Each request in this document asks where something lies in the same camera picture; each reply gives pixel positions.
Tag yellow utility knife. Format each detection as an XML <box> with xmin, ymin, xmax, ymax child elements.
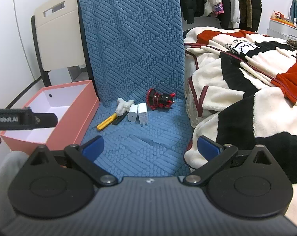
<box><xmin>96</xmin><ymin>113</ymin><xmax>117</xmax><ymax>131</ymax></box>

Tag white fluffy hair clip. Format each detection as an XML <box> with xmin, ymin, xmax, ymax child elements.
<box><xmin>115</xmin><ymin>98</ymin><xmax>134</xmax><ymax>116</ymax></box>

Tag white charger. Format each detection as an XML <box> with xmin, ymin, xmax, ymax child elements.
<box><xmin>138</xmin><ymin>103</ymin><xmax>149</xmax><ymax>125</ymax></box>
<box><xmin>128</xmin><ymin>104</ymin><xmax>138</xmax><ymax>122</ymax></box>

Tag red black toy figure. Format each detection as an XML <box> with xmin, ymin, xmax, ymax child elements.
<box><xmin>146</xmin><ymin>88</ymin><xmax>176</xmax><ymax>110</ymax></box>

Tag floral bed sheet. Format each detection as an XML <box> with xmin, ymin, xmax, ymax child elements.
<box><xmin>185</xmin><ymin>80</ymin><xmax>200</xmax><ymax>128</ymax></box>

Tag pink cardboard box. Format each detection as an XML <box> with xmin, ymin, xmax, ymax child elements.
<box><xmin>0</xmin><ymin>80</ymin><xmax>100</xmax><ymax>155</ymax></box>

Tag white red black blanket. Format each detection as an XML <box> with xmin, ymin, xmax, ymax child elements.
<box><xmin>184</xmin><ymin>27</ymin><xmax>297</xmax><ymax>225</ymax></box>

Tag grey trouser leg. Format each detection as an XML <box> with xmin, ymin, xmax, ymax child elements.
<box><xmin>0</xmin><ymin>151</ymin><xmax>29</xmax><ymax>228</ymax></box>

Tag beige folding chair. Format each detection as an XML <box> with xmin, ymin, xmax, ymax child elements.
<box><xmin>31</xmin><ymin>0</ymin><xmax>93</xmax><ymax>87</ymax></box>

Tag blue textured chair cover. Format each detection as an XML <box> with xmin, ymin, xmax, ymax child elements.
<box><xmin>79</xmin><ymin>0</ymin><xmax>193</xmax><ymax>178</ymax></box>

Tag white dresser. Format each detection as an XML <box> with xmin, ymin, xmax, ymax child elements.
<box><xmin>267</xmin><ymin>19</ymin><xmax>297</xmax><ymax>41</ymax></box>

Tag red white toy on dresser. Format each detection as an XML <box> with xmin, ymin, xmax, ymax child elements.
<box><xmin>270</xmin><ymin>11</ymin><xmax>286</xmax><ymax>21</ymax></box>

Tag hanging dark coats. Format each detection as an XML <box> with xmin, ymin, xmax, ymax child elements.
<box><xmin>217</xmin><ymin>0</ymin><xmax>262</xmax><ymax>32</ymax></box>

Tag teal mirror ornament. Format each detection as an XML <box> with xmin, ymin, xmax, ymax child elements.
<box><xmin>289</xmin><ymin>0</ymin><xmax>297</xmax><ymax>23</ymax></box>

